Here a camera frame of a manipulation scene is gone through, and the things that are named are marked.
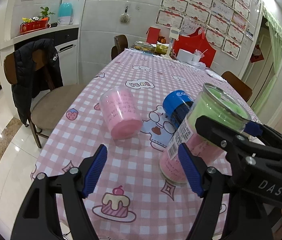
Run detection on chair with black jacket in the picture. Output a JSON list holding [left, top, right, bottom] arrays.
[[3, 50, 85, 148]]

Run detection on brown chair far left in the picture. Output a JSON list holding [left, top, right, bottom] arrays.
[[111, 35, 129, 60]]

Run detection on white square box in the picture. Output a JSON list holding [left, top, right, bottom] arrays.
[[177, 49, 194, 63]]

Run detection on red tray with fruit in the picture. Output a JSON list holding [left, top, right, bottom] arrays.
[[19, 17, 50, 35]]

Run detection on white wall brush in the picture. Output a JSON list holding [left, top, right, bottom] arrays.
[[119, 6, 131, 24]]

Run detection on white desk lamp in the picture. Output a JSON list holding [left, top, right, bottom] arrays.
[[165, 27, 180, 57]]

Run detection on brown chair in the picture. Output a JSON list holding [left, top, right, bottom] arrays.
[[111, 35, 129, 60], [221, 71, 253, 102]]

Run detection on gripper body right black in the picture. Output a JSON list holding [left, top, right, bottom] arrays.
[[224, 134, 282, 210]]

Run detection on blue black metal can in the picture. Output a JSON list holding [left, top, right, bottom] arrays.
[[163, 90, 194, 129]]

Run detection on pink green layered jar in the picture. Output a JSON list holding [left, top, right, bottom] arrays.
[[159, 83, 251, 183]]

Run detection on small red box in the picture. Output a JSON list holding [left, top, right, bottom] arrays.
[[146, 27, 161, 44]]

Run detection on white black sideboard cabinet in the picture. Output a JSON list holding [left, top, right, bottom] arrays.
[[0, 24, 80, 120]]

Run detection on black jacket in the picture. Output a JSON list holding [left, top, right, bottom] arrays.
[[12, 38, 63, 125]]

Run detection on plastic cup with straw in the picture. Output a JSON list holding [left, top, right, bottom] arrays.
[[192, 49, 207, 63]]

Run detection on white plastic bag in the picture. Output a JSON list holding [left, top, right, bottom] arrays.
[[206, 69, 225, 82]]

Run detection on red gift bag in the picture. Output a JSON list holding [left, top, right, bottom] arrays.
[[172, 27, 216, 68]]

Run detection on teal white humidifier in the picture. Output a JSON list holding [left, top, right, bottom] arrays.
[[58, 2, 73, 25]]

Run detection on white panel door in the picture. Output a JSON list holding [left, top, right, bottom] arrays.
[[242, 27, 274, 106]]

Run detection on red diamond door decoration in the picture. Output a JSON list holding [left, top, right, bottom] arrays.
[[250, 44, 264, 63]]

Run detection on pink checked tablecloth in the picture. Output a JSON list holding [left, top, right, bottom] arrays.
[[34, 50, 244, 239]]

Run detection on green lace door curtain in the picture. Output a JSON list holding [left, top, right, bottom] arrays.
[[251, 0, 282, 114]]

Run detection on pink plastic cup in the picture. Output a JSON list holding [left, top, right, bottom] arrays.
[[99, 87, 143, 140]]

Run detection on green potted plant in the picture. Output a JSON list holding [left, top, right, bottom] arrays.
[[39, 7, 55, 19]]

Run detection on brown chair back right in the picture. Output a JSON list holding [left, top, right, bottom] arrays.
[[221, 71, 253, 102]]

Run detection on food trays on table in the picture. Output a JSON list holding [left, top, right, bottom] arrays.
[[131, 41, 169, 55]]

